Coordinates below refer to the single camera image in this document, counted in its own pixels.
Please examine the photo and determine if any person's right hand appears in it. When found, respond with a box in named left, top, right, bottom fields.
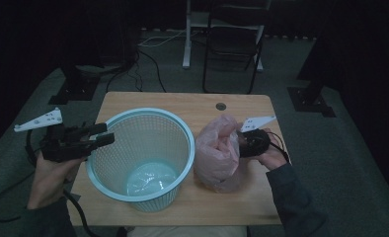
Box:
left=255, top=127, right=291, bottom=172

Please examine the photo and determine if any black stand base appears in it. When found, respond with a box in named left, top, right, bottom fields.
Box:
left=47, top=64, right=102, bottom=106
left=286, top=77, right=337, bottom=119

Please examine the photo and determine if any white floor cable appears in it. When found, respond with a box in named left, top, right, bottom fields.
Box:
left=137, top=29, right=188, bottom=48

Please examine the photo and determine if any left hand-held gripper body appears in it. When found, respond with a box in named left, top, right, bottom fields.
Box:
left=13, top=107, right=96, bottom=163

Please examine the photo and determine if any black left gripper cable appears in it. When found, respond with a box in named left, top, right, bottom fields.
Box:
left=0, top=128, right=100, bottom=237

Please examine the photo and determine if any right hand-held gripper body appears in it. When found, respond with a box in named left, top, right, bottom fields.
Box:
left=237, top=115, right=277, bottom=158

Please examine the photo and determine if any black folding chair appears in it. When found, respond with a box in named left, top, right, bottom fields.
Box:
left=201, top=0, right=273, bottom=95

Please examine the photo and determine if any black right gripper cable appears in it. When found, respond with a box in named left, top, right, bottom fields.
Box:
left=267, top=131, right=291, bottom=164

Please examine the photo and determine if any light blue plastic basket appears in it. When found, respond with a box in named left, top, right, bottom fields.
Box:
left=85, top=107, right=196, bottom=213

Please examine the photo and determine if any white desk frame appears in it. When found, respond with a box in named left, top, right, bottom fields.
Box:
left=182, top=0, right=273, bottom=72

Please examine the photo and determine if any pink plastic trash bag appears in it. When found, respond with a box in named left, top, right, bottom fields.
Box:
left=194, top=114, right=250, bottom=194

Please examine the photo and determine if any person's left hand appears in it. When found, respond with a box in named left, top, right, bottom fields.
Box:
left=27, top=151, right=87, bottom=210

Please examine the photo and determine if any black floor cable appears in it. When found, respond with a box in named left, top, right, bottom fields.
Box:
left=105, top=48, right=167, bottom=94

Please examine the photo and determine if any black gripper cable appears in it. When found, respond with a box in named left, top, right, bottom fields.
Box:
left=267, top=131, right=291, bottom=164
left=0, top=128, right=100, bottom=237

